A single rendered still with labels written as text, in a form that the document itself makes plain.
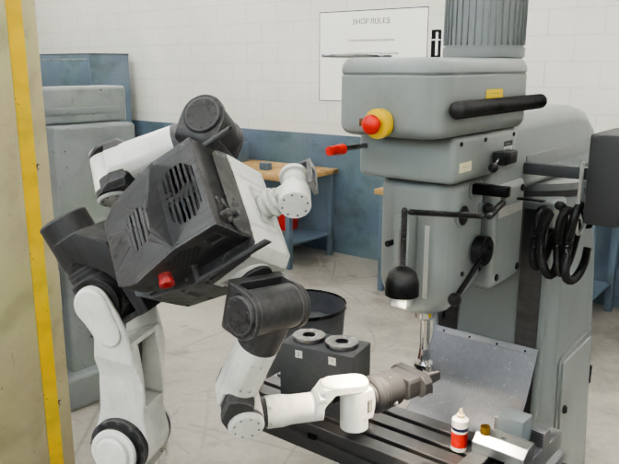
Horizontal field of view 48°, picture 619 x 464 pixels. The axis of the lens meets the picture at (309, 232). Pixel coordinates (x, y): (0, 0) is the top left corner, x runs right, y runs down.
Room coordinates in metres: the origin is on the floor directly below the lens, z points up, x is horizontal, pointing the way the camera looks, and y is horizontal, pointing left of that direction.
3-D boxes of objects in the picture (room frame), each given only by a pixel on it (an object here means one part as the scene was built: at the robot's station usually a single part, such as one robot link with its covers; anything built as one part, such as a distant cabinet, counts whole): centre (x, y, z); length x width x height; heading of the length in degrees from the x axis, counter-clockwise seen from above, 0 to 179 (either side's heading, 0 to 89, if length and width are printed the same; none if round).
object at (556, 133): (1.99, -0.59, 1.66); 0.80 x 0.23 x 0.20; 142
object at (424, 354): (1.60, -0.28, 1.22); 0.03 x 0.03 x 0.11
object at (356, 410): (1.47, -0.11, 1.12); 0.11 x 0.11 x 0.11; 39
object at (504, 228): (1.75, -0.40, 1.47); 0.24 x 0.19 x 0.26; 52
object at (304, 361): (1.78, -0.04, 1.05); 0.22 x 0.12 x 0.20; 62
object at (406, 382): (1.54, -0.21, 1.13); 0.13 x 0.12 x 0.10; 39
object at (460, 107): (1.53, -0.42, 1.79); 0.45 x 0.04 x 0.04; 142
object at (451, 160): (1.63, -0.31, 1.68); 0.34 x 0.24 x 0.10; 142
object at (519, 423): (1.45, -0.47, 1.07); 0.06 x 0.05 x 0.06; 49
